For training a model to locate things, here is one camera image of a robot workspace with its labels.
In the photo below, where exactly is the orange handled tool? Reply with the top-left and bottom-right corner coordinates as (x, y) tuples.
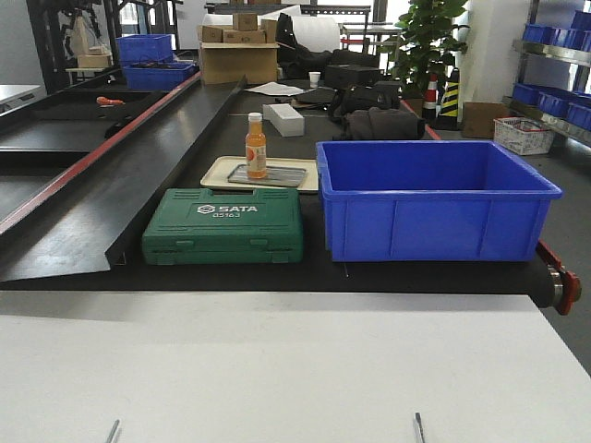
(96, 96), (126, 106)

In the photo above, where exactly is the white wire basket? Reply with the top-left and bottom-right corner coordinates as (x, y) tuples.
(494, 117), (555, 156)

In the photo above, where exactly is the white paper cup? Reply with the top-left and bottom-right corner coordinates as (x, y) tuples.
(308, 71), (321, 89)

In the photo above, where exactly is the beige plastic tray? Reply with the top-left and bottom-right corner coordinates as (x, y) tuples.
(199, 156), (319, 194)

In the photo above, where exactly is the black yellow traffic cone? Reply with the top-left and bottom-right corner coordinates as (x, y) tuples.
(434, 67), (461, 130)

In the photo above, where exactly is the large blue plastic bin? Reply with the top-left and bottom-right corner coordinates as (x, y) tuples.
(317, 140), (562, 262)

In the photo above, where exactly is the dark grey bag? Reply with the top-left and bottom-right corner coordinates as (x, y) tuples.
(340, 107), (426, 140)

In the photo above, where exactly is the red conveyor end bracket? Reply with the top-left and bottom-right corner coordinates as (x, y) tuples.
(536, 240), (582, 316)

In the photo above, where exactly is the green SATA tool case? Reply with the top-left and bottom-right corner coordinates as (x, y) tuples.
(141, 188), (304, 265)

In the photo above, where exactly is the brown cardboard box floor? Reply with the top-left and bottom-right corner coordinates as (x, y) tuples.
(461, 102), (510, 139)

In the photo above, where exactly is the blue crate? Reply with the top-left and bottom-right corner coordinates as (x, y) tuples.
(116, 34), (174, 66)
(123, 62), (196, 90)

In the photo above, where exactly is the red white traffic cone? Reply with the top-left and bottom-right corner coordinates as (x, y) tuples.
(422, 73), (438, 121)

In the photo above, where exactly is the upper blue crate far left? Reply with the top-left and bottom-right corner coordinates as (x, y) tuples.
(116, 34), (174, 66)

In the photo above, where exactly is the orange juice bottle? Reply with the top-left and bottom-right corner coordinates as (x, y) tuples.
(245, 113), (267, 179)

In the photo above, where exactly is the large cardboard box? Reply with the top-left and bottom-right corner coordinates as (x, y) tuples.
(199, 42), (279, 85)

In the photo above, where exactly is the black angled guide rail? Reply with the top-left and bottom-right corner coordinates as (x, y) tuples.
(1, 75), (247, 281)

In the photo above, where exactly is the green black screwdriver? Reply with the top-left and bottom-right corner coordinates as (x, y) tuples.
(105, 419), (120, 443)
(414, 412), (426, 443)

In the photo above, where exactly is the white foam block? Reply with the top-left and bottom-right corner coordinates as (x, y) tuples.
(262, 103), (305, 138)

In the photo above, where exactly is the green potted plant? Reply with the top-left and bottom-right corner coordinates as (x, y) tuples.
(380, 0), (467, 98)

